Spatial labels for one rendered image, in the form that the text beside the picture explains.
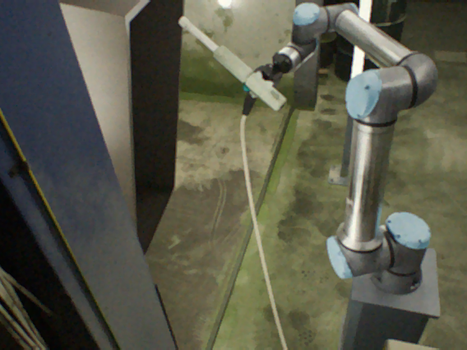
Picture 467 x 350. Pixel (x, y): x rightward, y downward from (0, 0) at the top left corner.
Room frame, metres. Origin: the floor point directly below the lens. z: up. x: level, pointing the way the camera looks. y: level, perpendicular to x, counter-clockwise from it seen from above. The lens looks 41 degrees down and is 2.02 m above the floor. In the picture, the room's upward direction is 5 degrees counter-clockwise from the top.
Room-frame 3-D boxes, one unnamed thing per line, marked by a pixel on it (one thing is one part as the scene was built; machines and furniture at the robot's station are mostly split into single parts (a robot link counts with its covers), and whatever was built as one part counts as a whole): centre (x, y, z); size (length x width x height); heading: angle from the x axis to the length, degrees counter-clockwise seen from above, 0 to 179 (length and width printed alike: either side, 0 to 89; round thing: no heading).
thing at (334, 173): (2.20, -0.75, 0.01); 0.20 x 0.20 x 0.01; 71
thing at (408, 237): (0.93, -0.56, 0.83); 0.17 x 0.15 x 0.18; 99
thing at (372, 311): (0.93, -0.57, 0.32); 0.31 x 0.31 x 0.64; 71
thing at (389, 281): (0.93, -0.57, 0.69); 0.19 x 0.19 x 0.10
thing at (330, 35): (3.95, -0.95, 0.14); 0.31 x 0.29 x 0.28; 161
